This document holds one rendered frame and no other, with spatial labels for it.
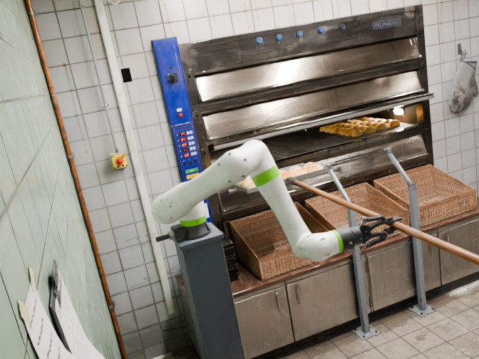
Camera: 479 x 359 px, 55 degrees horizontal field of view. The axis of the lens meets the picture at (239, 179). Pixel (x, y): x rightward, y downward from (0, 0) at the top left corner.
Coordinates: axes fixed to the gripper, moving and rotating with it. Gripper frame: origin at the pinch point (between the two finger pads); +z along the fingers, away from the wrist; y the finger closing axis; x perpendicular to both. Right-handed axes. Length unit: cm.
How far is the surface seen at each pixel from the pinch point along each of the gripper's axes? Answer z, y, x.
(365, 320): 39, 108, -94
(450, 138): 174, 17, -156
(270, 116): 16, -32, -154
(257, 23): 17, -96, -155
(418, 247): 86, 69, -95
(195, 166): -44, -10, -151
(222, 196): -28, 17, -155
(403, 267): 77, 84, -101
